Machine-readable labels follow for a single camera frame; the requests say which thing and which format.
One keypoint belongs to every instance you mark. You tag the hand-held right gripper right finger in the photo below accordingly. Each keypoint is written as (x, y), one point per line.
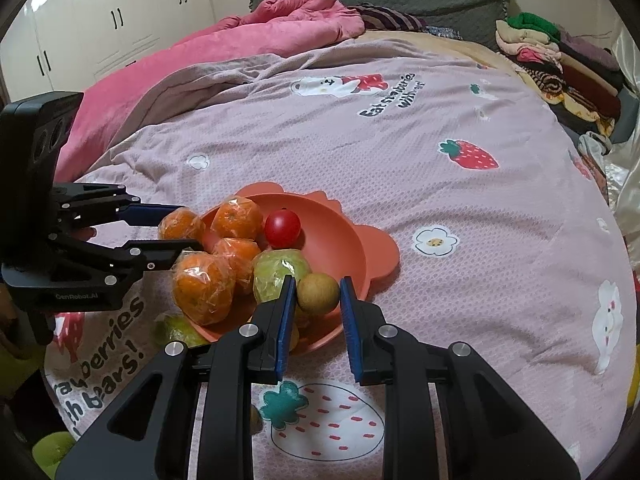
(350, 325)

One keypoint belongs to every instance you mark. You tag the orange-red plastic plate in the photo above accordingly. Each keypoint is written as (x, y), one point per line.
(330, 240)

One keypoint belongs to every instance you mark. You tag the white satin cloth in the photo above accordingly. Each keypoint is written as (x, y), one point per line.
(625, 185)

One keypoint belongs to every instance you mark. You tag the striped dark cloth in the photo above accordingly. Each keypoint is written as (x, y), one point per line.
(390, 19)

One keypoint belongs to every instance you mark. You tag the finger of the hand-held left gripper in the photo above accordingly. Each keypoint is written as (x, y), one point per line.
(165, 252)
(150, 214)

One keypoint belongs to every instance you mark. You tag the dark patterned cloth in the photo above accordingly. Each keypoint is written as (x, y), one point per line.
(442, 31)

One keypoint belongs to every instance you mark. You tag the plastic-wrapped green mango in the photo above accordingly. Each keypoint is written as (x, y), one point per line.
(272, 275)
(175, 332)

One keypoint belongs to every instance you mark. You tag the beige bed sheet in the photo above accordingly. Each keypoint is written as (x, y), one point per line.
(450, 46)

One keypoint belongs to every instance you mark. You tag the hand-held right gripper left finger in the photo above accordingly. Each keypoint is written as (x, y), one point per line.
(286, 320)

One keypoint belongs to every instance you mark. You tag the plastic-wrapped orange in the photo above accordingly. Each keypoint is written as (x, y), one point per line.
(239, 262)
(204, 287)
(237, 218)
(181, 224)

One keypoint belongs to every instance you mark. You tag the red cherry tomato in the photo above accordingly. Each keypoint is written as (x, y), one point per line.
(282, 227)

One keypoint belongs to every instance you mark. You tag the pink quilt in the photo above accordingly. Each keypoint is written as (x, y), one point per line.
(200, 60)

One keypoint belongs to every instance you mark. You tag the pink printed blanket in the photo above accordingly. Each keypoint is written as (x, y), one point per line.
(450, 260)

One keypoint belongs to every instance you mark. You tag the white wardrobe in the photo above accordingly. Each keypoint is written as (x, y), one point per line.
(125, 25)

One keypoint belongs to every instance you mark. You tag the pile of folded clothes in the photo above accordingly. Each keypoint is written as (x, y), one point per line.
(550, 75)

